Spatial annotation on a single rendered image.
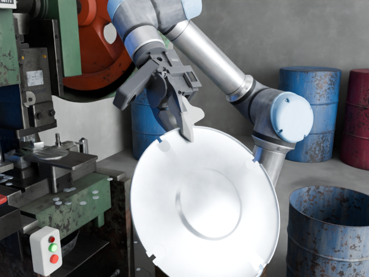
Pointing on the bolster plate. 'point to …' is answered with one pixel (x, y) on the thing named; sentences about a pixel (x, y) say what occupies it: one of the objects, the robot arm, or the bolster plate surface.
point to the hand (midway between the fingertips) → (184, 138)
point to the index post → (83, 145)
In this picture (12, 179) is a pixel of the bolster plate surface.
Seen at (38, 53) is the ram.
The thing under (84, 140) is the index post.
